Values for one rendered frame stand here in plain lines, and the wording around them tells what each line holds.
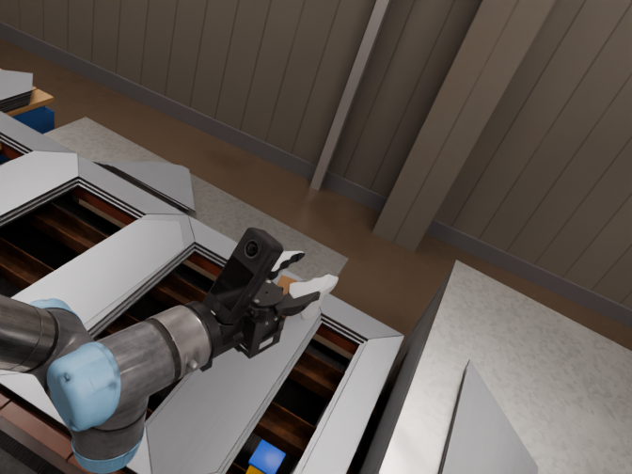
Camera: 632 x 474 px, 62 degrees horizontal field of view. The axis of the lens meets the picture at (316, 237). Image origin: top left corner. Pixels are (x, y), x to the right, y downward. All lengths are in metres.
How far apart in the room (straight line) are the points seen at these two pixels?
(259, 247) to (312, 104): 2.93
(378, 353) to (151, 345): 1.03
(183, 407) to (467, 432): 0.62
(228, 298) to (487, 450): 0.73
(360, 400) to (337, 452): 0.17
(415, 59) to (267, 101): 1.01
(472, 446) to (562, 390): 0.38
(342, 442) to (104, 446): 0.78
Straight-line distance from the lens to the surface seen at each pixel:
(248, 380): 1.34
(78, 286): 1.48
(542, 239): 3.67
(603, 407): 1.52
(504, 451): 1.21
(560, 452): 1.33
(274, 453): 1.21
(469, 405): 1.23
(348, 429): 1.35
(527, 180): 3.47
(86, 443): 0.65
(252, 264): 0.60
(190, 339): 0.58
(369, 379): 1.45
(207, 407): 1.28
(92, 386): 0.55
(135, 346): 0.56
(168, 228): 1.67
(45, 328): 0.66
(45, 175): 1.84
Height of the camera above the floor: 1.92
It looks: 37 degrees down
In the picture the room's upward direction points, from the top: 22 degrees clockwise
